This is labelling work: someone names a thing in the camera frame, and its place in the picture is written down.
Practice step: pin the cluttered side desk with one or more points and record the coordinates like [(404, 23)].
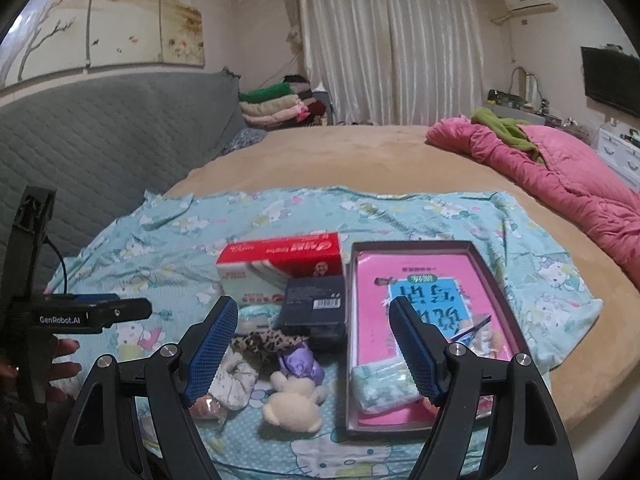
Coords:
[(530, 105)]

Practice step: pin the blossom wall painting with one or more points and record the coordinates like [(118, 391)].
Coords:
[(125, 15)]

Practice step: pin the teal cartoon printed blanket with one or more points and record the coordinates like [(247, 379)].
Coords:
[(165, 240)]

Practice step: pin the pile of folded clothes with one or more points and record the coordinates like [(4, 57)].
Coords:
[(275, 105)]

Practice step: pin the dark floral pillow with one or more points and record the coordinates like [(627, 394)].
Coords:
[(245, 140)]

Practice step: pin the beige plush rabbit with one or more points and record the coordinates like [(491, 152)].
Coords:
[(292, 405)]

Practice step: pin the purple scrunchie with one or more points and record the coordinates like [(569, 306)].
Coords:
[(302, 362)]

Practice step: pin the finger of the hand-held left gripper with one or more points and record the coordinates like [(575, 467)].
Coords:
[(130, 309), (95, 297)]

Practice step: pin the dark shallow cardboard box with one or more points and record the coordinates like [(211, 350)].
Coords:
[(510, 320)]

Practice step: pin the leopard print scrunchie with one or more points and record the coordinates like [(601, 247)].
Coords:
[(265, 342)]

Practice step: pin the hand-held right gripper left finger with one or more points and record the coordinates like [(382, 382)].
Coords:
[(207, 360)]

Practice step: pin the red and white carton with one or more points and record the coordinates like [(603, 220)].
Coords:
[(280, 260)]

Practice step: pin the person's left hand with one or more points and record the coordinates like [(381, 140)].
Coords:
[(65, 360)]

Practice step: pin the pink quilt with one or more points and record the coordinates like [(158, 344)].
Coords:
[(575, 185)]

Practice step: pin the small black box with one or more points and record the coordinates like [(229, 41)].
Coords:
[(312, 310)]

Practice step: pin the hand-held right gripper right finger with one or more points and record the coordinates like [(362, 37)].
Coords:
[(417, 355)]

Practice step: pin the pink and blue book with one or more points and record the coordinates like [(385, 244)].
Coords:
[(370, 320)]

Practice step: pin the white curtain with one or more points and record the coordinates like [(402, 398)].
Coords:
[(390, 45)]

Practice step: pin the grey quilted headboard cover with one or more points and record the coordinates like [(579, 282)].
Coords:
[(110, 145)]

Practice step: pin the round bed with tan sheet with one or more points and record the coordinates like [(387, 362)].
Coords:
[(350, 160)]

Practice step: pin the white floral scrunchie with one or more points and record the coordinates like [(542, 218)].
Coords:
[(237, 380)]

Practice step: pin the green cloth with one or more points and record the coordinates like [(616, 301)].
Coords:
[(505, 130)]

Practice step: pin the black wall television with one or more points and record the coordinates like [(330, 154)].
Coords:
[(610, 80)]

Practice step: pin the white air conditioner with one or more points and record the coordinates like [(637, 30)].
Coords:
[(530, 0)]

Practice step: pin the white drawer cabinet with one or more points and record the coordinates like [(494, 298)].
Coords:
[(620, 152)]

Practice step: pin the teal patterned tissue pack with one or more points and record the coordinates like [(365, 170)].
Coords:
[(382, 387)]

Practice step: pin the orange pink tube packet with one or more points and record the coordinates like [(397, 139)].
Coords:
[(207, 407)]

